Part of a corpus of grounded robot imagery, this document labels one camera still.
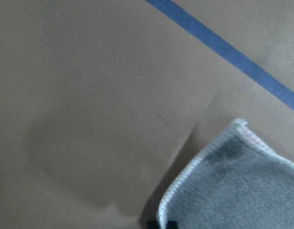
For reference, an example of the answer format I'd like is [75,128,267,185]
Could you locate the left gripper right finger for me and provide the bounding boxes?
[166,221,178,229]

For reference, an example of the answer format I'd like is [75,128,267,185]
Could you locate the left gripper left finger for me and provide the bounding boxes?
[147,220,160,229]

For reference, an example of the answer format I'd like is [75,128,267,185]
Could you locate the pink towel with grey back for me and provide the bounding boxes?
[157,119,294,229]

